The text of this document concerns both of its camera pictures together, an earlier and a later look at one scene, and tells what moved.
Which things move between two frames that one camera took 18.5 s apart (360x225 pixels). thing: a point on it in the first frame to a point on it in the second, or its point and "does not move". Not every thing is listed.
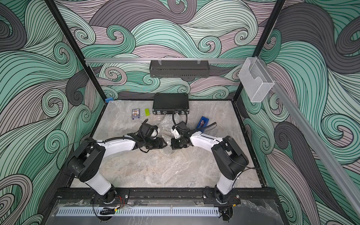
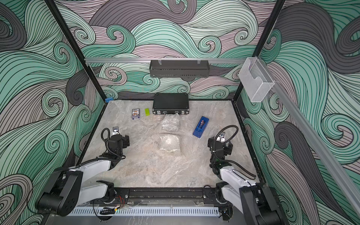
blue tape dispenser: x=202 y=124 does not move
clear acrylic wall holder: x=255 y=79 does not move
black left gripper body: x=152 y=143 to x=125 y=142
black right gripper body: x=178 y=143 to x=228 y=150
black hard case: x=166 y=103 does not move
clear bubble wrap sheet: x=168 y=149 does not move
